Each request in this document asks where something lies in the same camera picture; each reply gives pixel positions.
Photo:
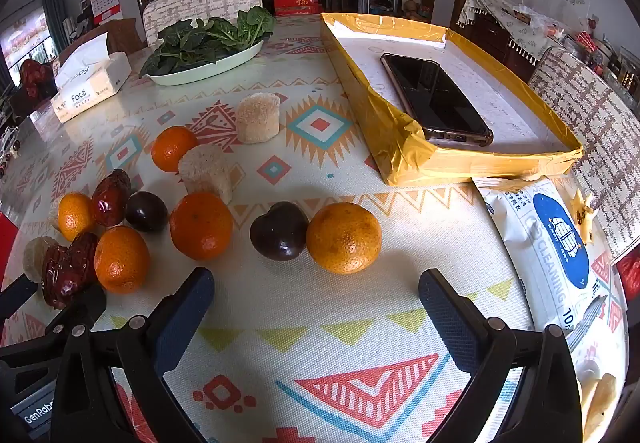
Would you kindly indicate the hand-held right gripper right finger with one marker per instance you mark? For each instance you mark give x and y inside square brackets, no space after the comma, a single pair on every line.
[450,318]

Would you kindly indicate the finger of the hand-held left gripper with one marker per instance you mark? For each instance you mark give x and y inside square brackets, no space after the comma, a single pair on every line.
[82,310]
[17,295]

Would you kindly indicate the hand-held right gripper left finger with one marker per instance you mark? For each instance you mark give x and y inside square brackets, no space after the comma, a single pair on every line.
[185,318]

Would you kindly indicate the dried red date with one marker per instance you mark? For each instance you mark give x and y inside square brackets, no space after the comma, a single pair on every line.
[111,197]
[86,253]
[57,275]

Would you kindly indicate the red cardboard box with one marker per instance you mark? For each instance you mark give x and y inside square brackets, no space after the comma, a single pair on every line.
[5,243]

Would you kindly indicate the orange tangerine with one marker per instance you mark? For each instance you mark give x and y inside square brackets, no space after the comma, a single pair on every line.
[201,225]
[343,237]
[174,149]
[121,259]
[75,215]

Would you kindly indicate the dark purple passion fruit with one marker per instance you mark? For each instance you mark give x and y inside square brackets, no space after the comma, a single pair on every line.
[146,210]

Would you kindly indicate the dark red date bottom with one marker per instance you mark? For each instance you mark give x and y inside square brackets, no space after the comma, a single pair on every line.
[279,230]

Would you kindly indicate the white blue wipes packet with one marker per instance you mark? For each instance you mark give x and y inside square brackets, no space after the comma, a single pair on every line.
[540,243]

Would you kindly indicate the patterned tablecloth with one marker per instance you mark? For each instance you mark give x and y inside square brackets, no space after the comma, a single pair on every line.
[320,323]

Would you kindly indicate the metal fork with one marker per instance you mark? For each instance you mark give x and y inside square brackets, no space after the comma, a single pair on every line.
[590,318]

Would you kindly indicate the yellowish fruit peel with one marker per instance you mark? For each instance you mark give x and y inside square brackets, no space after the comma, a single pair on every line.
[582,215]

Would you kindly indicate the pale peeled fruit slices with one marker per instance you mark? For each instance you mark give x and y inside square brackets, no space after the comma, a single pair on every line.
[600,398]

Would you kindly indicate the yellow taped cardboard box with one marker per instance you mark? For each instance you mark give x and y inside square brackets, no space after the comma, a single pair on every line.
[390,143]

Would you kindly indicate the red packet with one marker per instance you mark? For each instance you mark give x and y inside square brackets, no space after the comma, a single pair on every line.
[629,270]

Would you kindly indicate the white tissue box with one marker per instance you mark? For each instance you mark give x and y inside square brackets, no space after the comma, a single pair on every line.
[90,88]

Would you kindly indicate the black smartphone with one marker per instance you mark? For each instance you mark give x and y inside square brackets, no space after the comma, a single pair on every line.
[435,98]

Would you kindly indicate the chair with patterned cover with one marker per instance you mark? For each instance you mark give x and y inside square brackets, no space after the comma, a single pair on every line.
[202,3]
[590,123]

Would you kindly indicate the potted green plant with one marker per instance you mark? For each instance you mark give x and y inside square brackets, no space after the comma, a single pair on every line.
[200,73]

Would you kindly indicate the teal curtain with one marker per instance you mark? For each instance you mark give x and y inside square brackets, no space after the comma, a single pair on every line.
[52,18]

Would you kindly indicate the chair with brown cloth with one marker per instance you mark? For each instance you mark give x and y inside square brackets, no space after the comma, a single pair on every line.
[125,32]

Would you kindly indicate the cabinet with fringed cloth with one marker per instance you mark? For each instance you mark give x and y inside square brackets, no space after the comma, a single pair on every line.
[500,23]

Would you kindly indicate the stack of red gift boxes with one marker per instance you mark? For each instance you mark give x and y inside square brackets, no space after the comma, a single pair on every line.
[295,2]

